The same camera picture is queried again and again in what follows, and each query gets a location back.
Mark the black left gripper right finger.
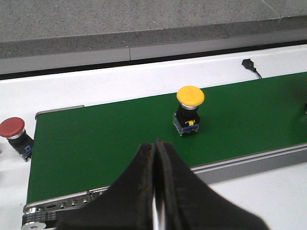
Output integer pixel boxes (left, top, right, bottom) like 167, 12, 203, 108
155, 141, 268, 230

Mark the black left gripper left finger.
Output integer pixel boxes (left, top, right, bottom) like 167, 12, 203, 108
56, 143, 154, 230

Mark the green conveyor belt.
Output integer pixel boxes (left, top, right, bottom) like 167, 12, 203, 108
27, 72, 307, 203

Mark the yellow mushroom push button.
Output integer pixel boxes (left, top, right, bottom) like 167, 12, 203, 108
173, 86, 205, 136

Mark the red mushroom push button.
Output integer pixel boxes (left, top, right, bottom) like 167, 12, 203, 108
0, 117, 34, 162

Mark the grey stone counter slab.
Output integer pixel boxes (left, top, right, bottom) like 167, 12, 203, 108
0, 0, 307, 59

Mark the aluminium conveyor side rail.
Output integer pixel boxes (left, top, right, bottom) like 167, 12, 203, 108
21, 143, 307, 230

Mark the black cable connector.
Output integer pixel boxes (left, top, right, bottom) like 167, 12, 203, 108
241, 58, 262, 79

